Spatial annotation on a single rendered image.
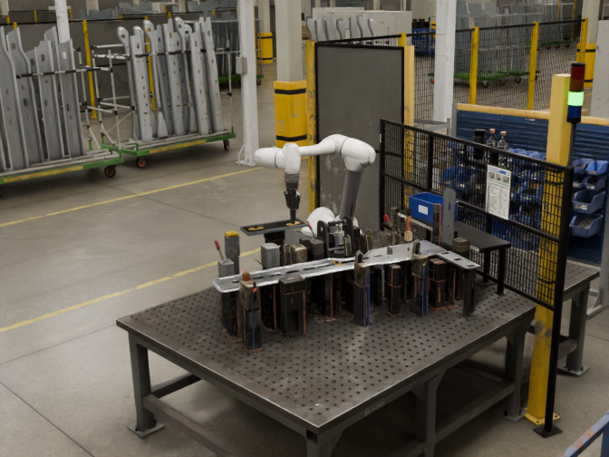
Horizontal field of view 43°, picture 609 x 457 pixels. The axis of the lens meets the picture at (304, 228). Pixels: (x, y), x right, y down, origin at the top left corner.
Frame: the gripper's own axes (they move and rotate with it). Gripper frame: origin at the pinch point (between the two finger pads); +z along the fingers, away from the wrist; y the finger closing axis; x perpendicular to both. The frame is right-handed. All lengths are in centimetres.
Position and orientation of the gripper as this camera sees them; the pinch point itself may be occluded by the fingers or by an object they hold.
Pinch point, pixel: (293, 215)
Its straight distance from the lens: 440.2
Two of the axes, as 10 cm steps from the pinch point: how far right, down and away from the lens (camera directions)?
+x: 7.3, -2.2, 6.5
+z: 0.2, 9.6, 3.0
